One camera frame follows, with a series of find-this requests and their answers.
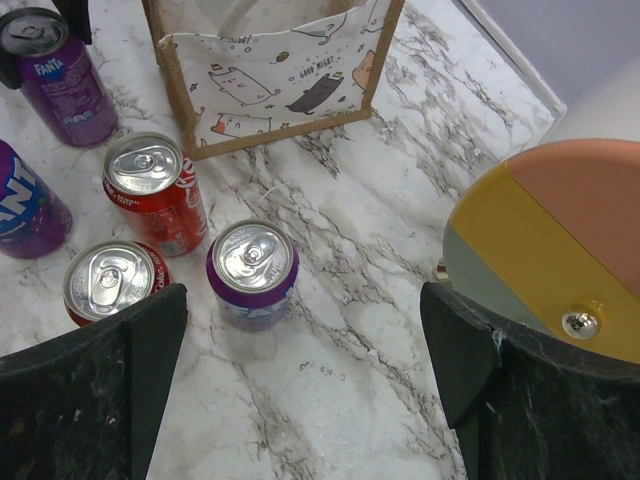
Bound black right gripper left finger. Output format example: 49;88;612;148
1;284;187;479

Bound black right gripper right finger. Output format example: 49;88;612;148
420;282;639;479

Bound red Coke can front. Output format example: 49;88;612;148
63;240;171;327

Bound cream three-drawer round cabinet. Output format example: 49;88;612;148
443;139;639;363

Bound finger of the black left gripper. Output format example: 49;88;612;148
0;52;22;90
52;0;92;45

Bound purple fanta can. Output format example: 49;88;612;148
206;219;299;332
1;141;73;259

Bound red coke can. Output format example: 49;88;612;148
63;240;171;327
102;132;208;258

